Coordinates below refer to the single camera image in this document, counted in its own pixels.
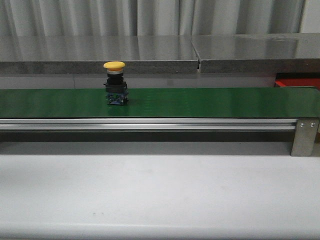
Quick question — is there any grey stone counter slab left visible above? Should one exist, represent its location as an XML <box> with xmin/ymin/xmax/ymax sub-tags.
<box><xmin>0</xmin><ymin>36</ymin><xmax>199</xmax><ymax>75</ymax></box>

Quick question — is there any grey stone counter slab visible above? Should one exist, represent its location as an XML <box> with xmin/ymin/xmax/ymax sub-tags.
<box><xmin>191</xmin><ymin>33</ymin><xmax>320</xmax><ymax>73</ymax></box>
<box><xmin>0</xmin><ymin>36</ymin><xmax>199</xmax><ymax>75</ymax></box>

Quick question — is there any green conveyor belt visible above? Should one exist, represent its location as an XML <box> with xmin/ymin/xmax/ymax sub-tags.
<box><xmin>0</xmin><ymin>87</ymin><xmax>320</xmax><ymax>119</ymax></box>

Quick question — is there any red plastic tray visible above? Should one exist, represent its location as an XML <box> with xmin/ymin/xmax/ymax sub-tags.
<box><xmin>275</xmin><ymin>78</ymin><xmax>320</xmax><ymax>90</ymax></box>

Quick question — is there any grey stone counter slab right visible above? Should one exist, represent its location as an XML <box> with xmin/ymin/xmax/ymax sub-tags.
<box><xmin>191</xmin><ymin>33</ymin><xmax>320</xmax><ymax>73</ymax></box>

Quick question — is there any white pleated curtain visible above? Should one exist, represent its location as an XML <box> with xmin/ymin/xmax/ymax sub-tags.
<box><xmin>0</xmin><ymin>0</ymin><xmax>305</xmax><ymax>37</ymax></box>

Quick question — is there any steel conveyor support bracket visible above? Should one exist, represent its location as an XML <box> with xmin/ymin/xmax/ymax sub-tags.
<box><xmin>290</xmin><ymin>118</ymin><xmax>320</xmax><ymax>157</ymax></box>

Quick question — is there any aluminium conveyor side rail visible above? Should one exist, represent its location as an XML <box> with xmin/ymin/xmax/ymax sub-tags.
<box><xmin>0</xmin><ymin>118</ymin><xmax>297</xmax><ymax>131</ymax></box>

